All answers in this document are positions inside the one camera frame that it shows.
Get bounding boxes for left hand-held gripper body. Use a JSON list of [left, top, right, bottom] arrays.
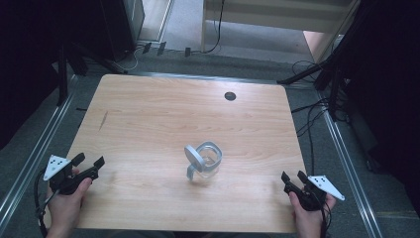
[[43, 155, 100, 196]]

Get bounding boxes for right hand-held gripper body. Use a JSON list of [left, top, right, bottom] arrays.
[[283, 175, 347, 212]]

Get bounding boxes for clear cup with grey lid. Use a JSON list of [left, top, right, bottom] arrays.
[[183, 141, 224, 181]]

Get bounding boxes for person's left hand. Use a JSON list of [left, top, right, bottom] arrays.
[[46, 168, 93, 238]]

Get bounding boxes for person's right hand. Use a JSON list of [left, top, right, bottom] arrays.
[[288, 190, 338, 238]]

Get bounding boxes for black metal stand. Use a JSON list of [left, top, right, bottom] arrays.
[[276, 6, 374, 122], [49, 39, 129, 107]]

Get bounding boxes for dark cabinet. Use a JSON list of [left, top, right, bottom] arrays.
[[98, 0, 147, 63]]

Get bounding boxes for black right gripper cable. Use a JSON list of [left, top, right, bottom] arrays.
[[316, 194, 334, 238]]

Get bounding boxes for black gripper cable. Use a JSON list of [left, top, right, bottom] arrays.
[[33, 168, 61, 238], [316, 194, 334, 238]]

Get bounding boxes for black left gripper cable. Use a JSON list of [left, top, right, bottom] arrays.
[[33, 168, 61, 238]]

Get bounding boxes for metal floor rail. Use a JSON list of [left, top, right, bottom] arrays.
[[0, 74, 79, 226], [317, 92, 384, 238]]

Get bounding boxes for black floor cables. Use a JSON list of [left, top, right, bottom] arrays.
[[290, 59, 351, 177]]

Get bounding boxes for white cable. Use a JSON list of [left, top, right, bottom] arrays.
[[122, 46, 147, 71]]

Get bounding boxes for white frame furniture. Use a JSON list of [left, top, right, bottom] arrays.
[[200, 0, 362, 63]]

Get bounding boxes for black hanging cable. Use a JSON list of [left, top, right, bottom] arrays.
[[191, 0, 226, 56]]

